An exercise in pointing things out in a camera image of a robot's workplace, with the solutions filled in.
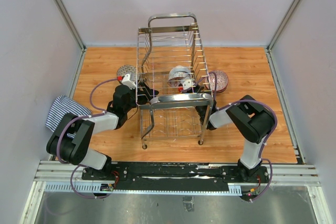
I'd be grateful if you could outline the aluminium frame rail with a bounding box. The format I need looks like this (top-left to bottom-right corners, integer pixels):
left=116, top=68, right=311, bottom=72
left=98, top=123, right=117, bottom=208
left=38, top=0, right=87, bottom=51

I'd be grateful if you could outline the blue striped cloth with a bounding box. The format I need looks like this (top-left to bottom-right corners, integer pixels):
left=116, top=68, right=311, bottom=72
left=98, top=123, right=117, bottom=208
left=45, top=95, right=91, bottom=132

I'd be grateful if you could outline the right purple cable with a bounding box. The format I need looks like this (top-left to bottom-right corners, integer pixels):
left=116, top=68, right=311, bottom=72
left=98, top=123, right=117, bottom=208
left=178, top=74, right=278, bottom=204

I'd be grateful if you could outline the grey slotted cable duct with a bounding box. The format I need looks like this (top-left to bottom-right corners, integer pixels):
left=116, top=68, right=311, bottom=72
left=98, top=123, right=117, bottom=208
left=44, top=181, right=242, bottom=196

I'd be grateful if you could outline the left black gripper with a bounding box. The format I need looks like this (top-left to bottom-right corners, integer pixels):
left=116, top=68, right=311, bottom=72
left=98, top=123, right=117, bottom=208
left=124, top=81, right=159, bottom=113

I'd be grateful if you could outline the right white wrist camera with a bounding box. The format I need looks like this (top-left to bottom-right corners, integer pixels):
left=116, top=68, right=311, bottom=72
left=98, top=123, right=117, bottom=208
left=178, top=80, right=195, bottom=93

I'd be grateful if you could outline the brown diamond pattern bowl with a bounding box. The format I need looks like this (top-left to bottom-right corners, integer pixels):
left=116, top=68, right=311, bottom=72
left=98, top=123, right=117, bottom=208
left=117, top=65, right=137, bottom=83

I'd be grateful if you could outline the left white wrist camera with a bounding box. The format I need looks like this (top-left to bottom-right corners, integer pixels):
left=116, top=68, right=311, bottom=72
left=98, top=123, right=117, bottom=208
left=121, top=72, right=137, bottom=90

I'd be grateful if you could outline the silver wire dish rack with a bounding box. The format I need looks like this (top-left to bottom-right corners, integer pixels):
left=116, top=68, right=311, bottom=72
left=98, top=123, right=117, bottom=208
left=136, top=12, right=215, bottom=149

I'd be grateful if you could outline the red geometric pattern bowl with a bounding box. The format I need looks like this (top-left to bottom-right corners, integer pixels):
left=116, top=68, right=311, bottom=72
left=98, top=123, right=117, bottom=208
left=167, top=74, right=188, bottom=88

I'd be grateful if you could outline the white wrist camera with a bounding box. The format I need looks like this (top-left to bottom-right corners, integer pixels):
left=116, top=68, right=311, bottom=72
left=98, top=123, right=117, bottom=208
left=121, top=72, right=137, bottom=90
left=178, top=80, right=195, bottom=93

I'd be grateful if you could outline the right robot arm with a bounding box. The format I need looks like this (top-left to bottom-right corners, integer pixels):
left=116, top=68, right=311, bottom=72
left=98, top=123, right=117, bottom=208
left=195, top=95, right=278, bottom=182

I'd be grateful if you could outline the red ikat pattern bowl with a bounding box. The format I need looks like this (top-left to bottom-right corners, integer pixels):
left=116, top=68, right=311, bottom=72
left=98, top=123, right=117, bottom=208
left=205, top=70, right=229, bottom=93

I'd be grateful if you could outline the plain white bowl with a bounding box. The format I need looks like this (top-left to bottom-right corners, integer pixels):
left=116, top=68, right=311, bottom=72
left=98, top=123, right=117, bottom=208
left=169, top=65, right=190, bottom=79

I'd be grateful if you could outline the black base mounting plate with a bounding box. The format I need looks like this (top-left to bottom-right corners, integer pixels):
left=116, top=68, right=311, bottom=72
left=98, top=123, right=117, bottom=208
left=81, top=162, right=269, bottom=187

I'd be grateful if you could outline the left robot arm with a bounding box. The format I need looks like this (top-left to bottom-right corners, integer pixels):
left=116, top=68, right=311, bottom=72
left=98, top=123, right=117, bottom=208
left=46, top=82, right=159, bottom=180

